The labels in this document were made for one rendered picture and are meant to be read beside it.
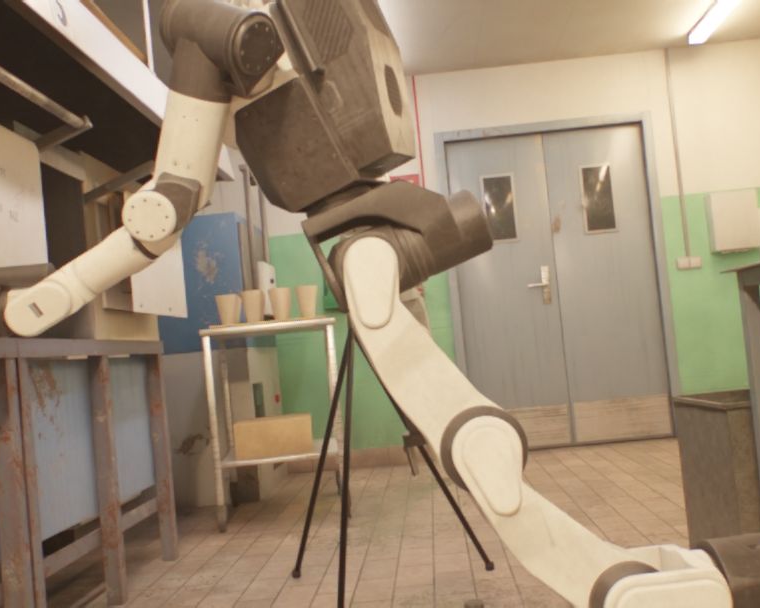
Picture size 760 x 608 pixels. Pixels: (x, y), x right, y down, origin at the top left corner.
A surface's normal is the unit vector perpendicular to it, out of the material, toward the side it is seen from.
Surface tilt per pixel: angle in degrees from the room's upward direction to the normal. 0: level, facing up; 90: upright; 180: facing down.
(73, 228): 90
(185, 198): 113
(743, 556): 40
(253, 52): 119
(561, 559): 90
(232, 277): 90
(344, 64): 97
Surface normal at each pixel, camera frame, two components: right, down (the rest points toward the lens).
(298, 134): -0.17, 0.28
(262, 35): 0.81, 0.39
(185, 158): 0.04, 0.35
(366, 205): 0.07, -0.04
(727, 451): -0.99, 0.10
